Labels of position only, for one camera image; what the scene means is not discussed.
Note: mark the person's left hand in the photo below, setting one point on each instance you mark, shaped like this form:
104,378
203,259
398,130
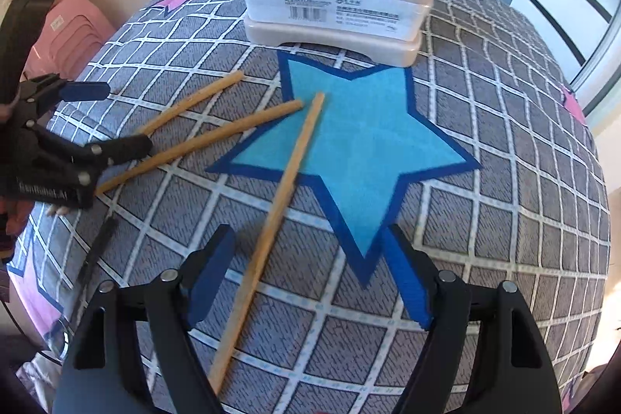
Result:
17,212

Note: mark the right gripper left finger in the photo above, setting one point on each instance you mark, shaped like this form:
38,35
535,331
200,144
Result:
105,371

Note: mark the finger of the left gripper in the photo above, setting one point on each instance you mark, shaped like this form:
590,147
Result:
83,91
120,150

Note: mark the pink plastic stool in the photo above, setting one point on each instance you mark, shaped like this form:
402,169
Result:
73,33

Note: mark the wooden chopstick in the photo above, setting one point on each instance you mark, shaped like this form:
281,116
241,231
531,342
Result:
203,141
252,275
187,103

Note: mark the grey checked star tablecloth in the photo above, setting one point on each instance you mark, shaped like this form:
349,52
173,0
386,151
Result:
316,340

